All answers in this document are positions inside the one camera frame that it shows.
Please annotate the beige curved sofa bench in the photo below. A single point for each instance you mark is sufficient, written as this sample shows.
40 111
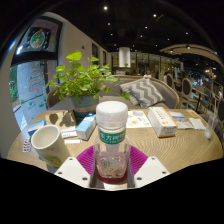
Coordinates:
166 91

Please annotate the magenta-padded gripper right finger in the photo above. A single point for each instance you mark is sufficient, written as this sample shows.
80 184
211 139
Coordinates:
150 170

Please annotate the small blue and white box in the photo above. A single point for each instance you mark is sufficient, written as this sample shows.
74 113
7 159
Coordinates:
86 126

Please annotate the flat blue and white packet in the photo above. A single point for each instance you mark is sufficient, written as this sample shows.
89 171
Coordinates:
36 126

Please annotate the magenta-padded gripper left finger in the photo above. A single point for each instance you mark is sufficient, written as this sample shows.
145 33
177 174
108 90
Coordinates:
71 170

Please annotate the pill blister pack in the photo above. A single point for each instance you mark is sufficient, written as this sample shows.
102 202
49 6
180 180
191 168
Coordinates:
26 145

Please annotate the blue and white pouch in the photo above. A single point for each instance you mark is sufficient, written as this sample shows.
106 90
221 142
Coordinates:
178 118

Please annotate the clear plastic water bottle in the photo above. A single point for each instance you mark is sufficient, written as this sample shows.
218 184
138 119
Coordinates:
111 116

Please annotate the green potted plant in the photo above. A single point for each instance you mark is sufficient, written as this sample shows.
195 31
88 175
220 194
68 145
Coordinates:
80 80

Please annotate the white paper napkin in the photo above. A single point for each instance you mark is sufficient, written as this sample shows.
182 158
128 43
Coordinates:
196 124

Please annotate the group of round-backed chairs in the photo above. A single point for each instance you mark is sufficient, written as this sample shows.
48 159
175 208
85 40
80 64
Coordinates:
186 88

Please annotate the illustrated paper sheet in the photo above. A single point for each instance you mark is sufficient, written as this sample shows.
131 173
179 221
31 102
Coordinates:
138 120

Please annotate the white and orange carton box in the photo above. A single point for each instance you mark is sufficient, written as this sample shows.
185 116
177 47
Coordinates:
161 121

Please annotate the clear drinking glass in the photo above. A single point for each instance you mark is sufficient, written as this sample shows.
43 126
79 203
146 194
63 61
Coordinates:
210 128

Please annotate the window with festive decals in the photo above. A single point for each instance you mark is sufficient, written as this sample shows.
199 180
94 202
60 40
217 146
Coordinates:
33 80

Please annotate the group of ceiling spotlights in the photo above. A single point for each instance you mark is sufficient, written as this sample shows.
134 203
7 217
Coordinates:
105 7

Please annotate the person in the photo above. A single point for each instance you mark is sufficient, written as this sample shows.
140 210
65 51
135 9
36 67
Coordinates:
147 73

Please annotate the grey zigzag striped cushion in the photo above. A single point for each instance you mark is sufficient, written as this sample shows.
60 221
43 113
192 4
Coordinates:
143 91

